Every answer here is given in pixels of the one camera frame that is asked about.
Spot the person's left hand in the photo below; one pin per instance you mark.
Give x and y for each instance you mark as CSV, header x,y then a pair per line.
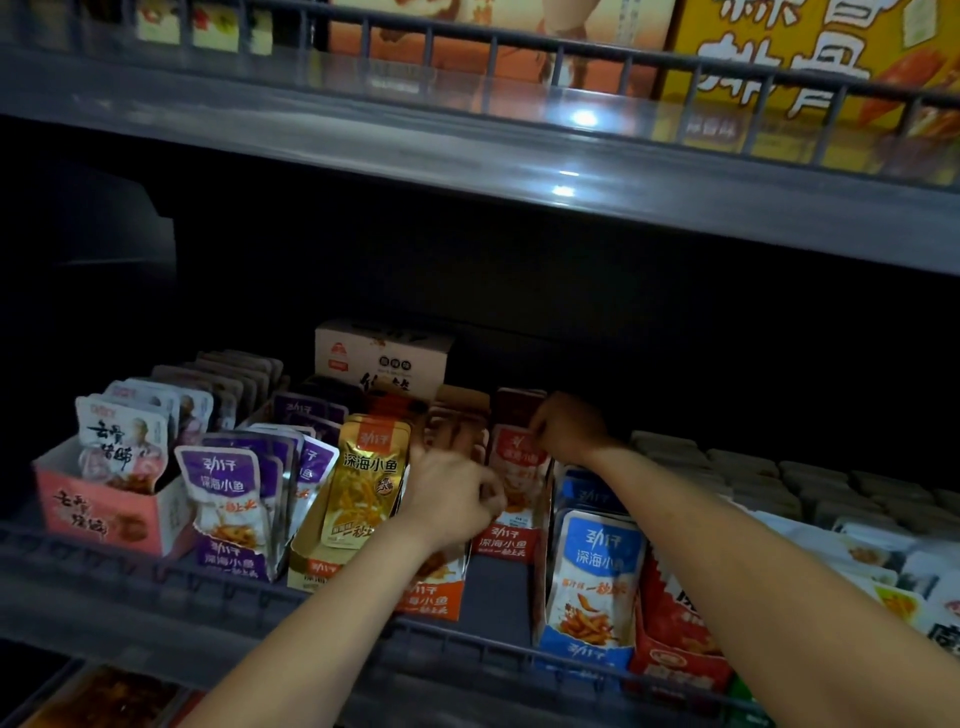
x,y
447,495

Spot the person's right hand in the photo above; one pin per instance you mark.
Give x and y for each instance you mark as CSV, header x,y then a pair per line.
x,y
567,428

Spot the grey metal store shelf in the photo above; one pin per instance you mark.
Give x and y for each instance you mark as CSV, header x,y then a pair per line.
x,y
525,143

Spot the pink white display carton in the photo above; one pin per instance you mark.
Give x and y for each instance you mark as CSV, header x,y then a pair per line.
x,y
90,518

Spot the person's right forearm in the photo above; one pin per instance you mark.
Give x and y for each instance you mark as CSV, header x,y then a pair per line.
x,y
795,585

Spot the person's left forearm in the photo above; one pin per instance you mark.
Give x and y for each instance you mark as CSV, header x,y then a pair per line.
x,y
315,630

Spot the row of snack display cartons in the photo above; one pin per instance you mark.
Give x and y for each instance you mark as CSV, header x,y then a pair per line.
x,y
600,600

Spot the dark orange snack packs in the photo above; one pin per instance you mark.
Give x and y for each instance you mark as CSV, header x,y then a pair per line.
x,y
105,698

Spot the orange yellow printed carton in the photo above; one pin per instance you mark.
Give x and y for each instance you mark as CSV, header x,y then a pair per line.
x,y
810,53

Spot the yellow label dark carton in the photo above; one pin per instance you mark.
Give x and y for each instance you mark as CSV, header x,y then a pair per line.
x,y
203,23

